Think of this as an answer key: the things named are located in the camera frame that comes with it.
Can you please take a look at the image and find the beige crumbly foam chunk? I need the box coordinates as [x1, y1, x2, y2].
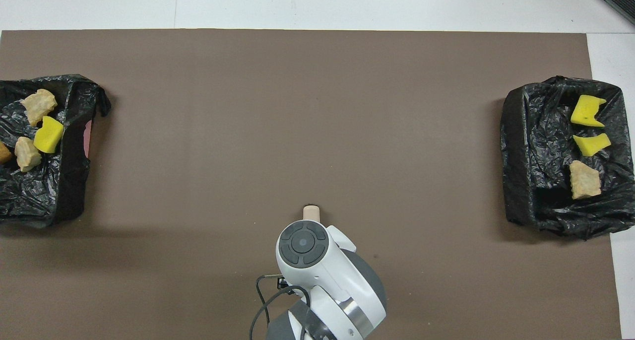
[14, 136, 43, 173]
[20, 88, 58, 128]

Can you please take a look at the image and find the black bag lined trash bin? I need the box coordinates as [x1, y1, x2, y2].
[500, 75, 635, 240]

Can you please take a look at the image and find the black bag lined pink bin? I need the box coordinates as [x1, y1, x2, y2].
[0, 74, 112, 229]

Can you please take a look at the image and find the yellow sponge with green side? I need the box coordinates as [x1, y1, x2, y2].
[33, 115, 65, 154]

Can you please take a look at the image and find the beige angular foam chunk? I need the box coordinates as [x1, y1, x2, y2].
[569, 160, 603, 201]

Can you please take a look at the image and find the large yellow sponge piece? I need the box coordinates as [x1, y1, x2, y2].
[570, 94, 607, 128]

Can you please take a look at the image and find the small yellow sponge piece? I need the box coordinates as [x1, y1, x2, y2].
[572, 133, 612, 158]

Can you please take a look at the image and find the brown table mat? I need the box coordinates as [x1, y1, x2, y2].
[0, 30, 623, 340]

